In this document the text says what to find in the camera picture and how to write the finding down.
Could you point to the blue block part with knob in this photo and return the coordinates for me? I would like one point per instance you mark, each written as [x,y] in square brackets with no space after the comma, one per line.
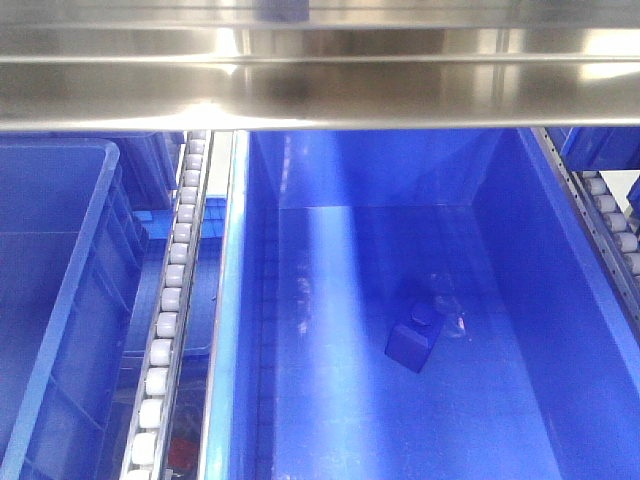
[413,338]

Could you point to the stainless steel shelf beam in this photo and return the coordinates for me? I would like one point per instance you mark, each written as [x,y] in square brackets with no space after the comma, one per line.
[122,65]

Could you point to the large blue target bin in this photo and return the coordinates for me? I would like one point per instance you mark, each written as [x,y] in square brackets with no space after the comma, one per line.
[332,236]

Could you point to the blue bin on left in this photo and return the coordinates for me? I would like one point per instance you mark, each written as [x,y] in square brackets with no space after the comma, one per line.
[71,258]

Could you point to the blue bin far right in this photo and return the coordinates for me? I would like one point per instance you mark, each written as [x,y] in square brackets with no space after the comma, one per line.
[601,149]

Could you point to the left white roller track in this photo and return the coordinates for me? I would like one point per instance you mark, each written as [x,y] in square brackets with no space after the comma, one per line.
[147,445]

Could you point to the white roller track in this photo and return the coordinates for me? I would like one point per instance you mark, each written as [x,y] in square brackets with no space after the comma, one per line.
[606,226]
[147,445]

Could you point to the right white roller track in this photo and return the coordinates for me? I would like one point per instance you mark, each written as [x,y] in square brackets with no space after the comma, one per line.
[606,226]

